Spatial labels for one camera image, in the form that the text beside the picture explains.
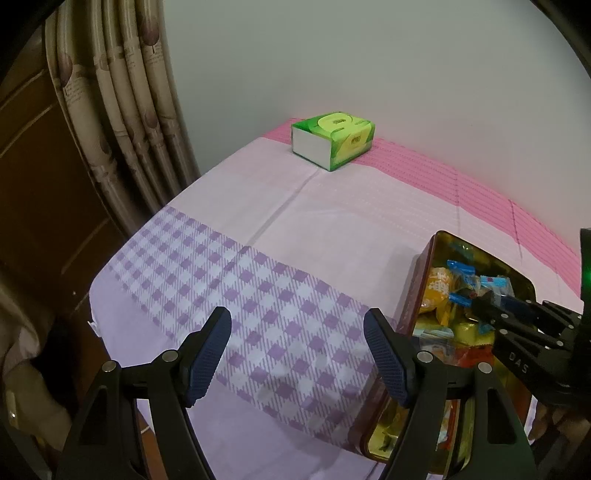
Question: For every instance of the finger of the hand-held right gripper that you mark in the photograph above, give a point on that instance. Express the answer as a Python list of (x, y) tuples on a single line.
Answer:
[(517, 302), (489, 311)]

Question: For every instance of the green tissue box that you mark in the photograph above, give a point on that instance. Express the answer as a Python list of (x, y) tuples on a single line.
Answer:
[(332, 138)]

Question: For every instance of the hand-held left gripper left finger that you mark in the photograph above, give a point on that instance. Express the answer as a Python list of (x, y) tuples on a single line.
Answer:
[(210, 355)]

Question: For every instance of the light blue candy wrapper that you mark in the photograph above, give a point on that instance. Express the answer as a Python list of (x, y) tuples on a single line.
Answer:
[(496, 284)]

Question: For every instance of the gold rectangular tin box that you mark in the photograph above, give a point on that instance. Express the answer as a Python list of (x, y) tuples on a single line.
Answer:
[(415, 281)]

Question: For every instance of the orange snack packet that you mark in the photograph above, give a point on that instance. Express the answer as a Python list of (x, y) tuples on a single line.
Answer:
[(436, 288)]

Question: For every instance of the beige patterned curtain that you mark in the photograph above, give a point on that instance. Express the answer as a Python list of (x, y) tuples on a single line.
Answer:
[(129, 92)]

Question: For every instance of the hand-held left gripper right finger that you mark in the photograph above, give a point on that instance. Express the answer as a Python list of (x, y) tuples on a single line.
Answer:
[(385, 355)]

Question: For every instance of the brown wooden cabinet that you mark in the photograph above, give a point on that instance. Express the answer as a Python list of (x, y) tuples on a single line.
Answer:
[(37, 184)]

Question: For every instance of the pile of small snack packets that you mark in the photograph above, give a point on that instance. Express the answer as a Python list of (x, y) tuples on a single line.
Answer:
[(466, 332)]

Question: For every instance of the person's right hand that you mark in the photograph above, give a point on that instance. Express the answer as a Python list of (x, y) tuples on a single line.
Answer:
[(542, 422)]

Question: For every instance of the pink purple checked tablecloth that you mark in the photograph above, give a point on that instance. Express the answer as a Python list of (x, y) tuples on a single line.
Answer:
[(346, 221)]

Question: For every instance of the beige cloth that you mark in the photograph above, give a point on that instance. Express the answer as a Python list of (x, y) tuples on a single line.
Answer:
[(23, 392)]

